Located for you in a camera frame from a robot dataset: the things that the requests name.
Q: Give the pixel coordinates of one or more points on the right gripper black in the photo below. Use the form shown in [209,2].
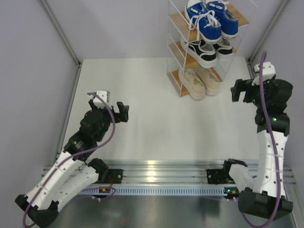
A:
[243,85]

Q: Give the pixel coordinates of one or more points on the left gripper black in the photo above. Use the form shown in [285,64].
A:
[123,112]

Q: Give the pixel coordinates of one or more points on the beige lace sneaker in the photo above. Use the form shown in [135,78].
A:
[209,79]
[192,83]

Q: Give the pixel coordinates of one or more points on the black white sneaker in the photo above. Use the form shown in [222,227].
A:
[201,51]
[224,50]

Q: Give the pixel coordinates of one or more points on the blue canvas sneaker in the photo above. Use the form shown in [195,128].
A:
[203,21]
[228,21]

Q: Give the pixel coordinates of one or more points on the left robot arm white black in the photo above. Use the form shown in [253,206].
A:
[70,174]

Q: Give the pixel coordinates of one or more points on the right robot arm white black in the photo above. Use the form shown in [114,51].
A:
[264,195]

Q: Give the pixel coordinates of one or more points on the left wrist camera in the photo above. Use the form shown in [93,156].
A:
[103,95]

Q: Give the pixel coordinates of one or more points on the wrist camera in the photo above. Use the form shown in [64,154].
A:
[103,95]
[268,71]

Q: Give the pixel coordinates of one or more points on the right aluminium frame post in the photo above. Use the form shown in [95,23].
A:
[268,29]

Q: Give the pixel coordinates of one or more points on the aluminium frame post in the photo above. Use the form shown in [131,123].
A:
[268,29]
[46,7]

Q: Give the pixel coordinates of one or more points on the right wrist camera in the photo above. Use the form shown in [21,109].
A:
[268,71]

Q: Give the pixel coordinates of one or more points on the aluminium mounting rail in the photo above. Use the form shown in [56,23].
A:
[164,172]

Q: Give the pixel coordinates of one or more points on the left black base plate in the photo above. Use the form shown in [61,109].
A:
[110,176]

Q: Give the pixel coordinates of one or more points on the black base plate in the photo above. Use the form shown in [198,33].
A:
[110,176]
[218,176]

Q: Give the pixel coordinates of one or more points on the white wire wooden shoe shelf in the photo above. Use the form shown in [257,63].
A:
[178,58]

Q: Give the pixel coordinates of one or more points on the perforated cable duct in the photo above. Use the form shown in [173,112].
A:
[161,191]

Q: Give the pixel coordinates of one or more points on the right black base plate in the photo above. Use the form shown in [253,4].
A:
[218,176]

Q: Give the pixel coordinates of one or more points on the left aluminium frame post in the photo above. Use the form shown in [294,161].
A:
[46,7]

